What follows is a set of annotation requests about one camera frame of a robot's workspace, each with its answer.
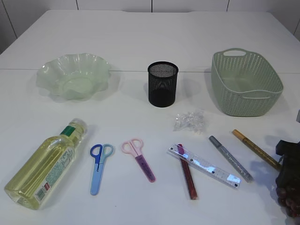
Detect blue scissors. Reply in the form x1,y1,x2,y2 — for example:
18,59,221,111
90,143,114,195

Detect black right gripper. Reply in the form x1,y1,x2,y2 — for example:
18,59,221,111
276,140,300,188

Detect clear plastic ruler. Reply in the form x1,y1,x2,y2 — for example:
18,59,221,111
168,144,241,190

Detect purple artificial grape bunch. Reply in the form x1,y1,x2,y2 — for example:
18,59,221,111
276,186,300,219

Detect pink scissors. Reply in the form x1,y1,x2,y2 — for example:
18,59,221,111
121,138,156,183

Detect green plastic woven basket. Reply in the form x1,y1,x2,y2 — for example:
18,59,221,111
211,48,284,117

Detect gold glitter pen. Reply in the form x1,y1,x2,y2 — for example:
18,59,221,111
232,129,281,171

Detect black mesh pen holder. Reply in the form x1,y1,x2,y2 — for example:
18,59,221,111
148,61,179,108

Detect yellow tea plastic bottle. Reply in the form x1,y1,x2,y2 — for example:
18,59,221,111
4,118,87,210

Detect pale green wavy plate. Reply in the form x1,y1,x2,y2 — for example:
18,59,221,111
36,53,111,100

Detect clear plastic sheet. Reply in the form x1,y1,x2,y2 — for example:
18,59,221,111
173,110,204,134

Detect silver glitter pen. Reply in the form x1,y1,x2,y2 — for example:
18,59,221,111
209,135,254,183

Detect red glitter pen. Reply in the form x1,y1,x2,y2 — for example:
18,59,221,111
180,158,198,200

